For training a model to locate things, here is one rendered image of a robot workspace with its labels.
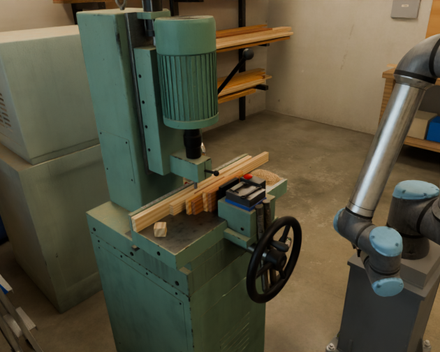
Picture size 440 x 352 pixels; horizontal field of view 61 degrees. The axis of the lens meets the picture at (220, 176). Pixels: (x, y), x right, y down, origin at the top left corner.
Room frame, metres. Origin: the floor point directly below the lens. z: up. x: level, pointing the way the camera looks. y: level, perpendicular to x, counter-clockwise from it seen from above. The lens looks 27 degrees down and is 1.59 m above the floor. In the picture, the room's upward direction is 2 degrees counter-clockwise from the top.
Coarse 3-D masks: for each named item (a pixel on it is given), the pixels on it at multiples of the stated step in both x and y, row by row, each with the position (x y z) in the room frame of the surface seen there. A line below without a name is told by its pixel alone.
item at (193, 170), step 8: (176, 152) 1.21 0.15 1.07; (184, 152) 1.20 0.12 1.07; (176, 160) 1.17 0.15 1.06; (184, 160) 1.14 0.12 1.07; (192, 160) 1.14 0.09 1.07; (200, 160) 1.13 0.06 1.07; (208, 160) 1.14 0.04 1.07; (176, 168) 1.17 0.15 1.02; (184, 168) 1.14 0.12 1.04; (192, 168) 1.12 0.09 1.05; (200, 168) 1.11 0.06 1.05; (208, 168) 1.14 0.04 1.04; (184, 176) 1.14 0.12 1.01; (192, 176) 1.12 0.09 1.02; (200, 176) 1.11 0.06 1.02; (208, 176) 1.14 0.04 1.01
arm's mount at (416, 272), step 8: (432, 248) 1.20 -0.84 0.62; (432, 256) 1.15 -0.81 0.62; (408, 264) 1.10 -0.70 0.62; (416, 264) 1.10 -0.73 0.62; (424, 264) 1.10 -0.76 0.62; (432, 264) 1.10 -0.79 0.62; (400, 272) 1.11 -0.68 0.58; (408, 272) 1.09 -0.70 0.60; (416, 272) 1.07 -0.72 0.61; (424, 272) 1.06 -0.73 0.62; (432, 272) 1.11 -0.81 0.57; (408, 280) 1.09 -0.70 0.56; (416, 280) 1.07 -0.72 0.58; (424, 280) 1.05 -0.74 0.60
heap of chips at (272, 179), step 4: (252, 172) 1.34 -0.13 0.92; (256, 172) 1.32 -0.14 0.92; (260, 172) 1.32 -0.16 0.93; (264, 172) 1.32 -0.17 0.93; (268, 172) 1.32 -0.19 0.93; (256, 176) 1.30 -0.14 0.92; (260, 176) 1.30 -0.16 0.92; (264, 176) 1.29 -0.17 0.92; (268, 176) 1.29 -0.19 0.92; (272, 176) 1.29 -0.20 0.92; (276, 176) 1.30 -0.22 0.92; (268, 180) 1.27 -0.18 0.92; (272, 180) 1.27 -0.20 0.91; (276, 180) 1.28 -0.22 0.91; (268, 184) 1.26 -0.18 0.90; (272, 184) 1.26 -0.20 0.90
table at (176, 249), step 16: (272, 192) 1.23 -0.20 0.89; (176, 224) 1.01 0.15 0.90; (192, 224) 1.01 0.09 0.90; (208, 224) 1.01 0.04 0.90; (224, 224) 1.02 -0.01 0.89; (144, 240) 0.95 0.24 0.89; (160, 240) 0.93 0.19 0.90; (176, 240) 0.93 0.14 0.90; (192, 240) 0.93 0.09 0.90; (208, 240) 0.96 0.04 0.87; (240, 240) 0.97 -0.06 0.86; (256, 240) 0.99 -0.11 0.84; (160, 256) 0.91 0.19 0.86; (176, 256) 0.86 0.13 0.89; (192, 256) 0.91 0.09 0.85
